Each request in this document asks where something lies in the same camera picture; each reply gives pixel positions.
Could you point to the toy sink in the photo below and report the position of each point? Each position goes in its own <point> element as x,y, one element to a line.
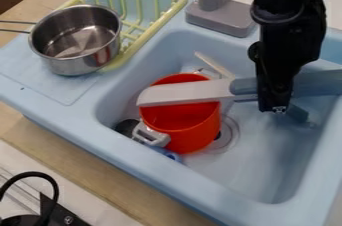
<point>267,170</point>

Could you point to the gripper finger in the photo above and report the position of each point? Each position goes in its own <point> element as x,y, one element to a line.
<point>272,98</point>

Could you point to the grey tool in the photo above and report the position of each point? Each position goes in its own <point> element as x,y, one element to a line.
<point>149,135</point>

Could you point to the black toy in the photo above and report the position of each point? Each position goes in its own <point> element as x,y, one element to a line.
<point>126,127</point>

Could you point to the silver pot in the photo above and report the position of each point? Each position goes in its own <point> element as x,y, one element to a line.
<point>75,41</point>

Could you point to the blue toy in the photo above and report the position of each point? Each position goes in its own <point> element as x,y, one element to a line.
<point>174,156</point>

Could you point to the dish rack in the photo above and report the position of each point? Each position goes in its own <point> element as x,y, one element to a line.
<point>147,6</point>

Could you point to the orange cup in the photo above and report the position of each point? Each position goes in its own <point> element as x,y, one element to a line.
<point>187,126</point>

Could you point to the tap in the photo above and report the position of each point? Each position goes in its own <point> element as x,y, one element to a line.
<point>222,15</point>

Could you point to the grey toy knife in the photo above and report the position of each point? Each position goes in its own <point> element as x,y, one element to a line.
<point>187,92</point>

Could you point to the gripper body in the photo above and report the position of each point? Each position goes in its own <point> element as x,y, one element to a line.
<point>289,40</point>

